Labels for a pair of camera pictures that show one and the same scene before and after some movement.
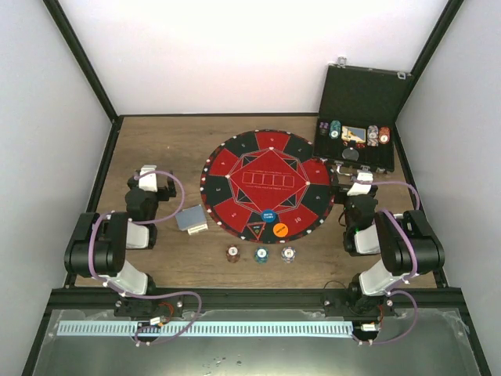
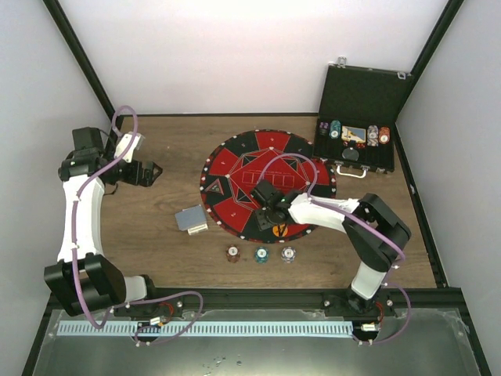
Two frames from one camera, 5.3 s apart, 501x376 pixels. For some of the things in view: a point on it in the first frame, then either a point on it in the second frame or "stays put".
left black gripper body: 165,194 -> 131,178
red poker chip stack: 232,254 stays put
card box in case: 353,133 stays put
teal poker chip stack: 261,254 stays put
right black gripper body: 340,192 -> 268,222
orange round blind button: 280,229 stays put
